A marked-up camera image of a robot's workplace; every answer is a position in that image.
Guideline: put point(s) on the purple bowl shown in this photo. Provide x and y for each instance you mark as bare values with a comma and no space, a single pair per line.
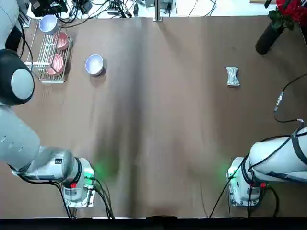
94,64
48,24

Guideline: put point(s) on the silver sponge cloth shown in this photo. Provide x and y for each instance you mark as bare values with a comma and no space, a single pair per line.
232,76

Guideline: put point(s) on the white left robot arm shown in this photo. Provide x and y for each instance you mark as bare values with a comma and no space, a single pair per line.
21,141

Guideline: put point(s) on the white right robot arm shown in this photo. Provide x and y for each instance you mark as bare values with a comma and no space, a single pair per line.
275,158

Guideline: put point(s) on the pink bowl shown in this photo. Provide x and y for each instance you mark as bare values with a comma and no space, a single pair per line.
55,64
61,40

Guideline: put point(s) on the black usb hub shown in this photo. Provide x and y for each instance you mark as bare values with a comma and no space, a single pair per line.
114,10

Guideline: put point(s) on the black vase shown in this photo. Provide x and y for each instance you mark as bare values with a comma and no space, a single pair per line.
267,39

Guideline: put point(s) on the black electronics box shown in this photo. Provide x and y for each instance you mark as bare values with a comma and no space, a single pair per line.
48,8

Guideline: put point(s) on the red rose bouquet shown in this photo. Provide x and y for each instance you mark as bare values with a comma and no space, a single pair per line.
289,10

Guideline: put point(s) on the aluminium profile post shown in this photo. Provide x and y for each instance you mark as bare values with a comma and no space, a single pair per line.
157,10

